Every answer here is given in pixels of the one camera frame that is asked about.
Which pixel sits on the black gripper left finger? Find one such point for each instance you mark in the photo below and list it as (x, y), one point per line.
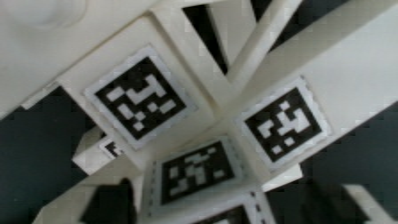
(110, 208)

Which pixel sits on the white chair leg with tag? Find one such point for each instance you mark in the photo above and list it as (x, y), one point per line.
(96, 151)

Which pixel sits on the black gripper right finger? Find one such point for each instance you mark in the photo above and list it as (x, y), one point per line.
(341, 204)

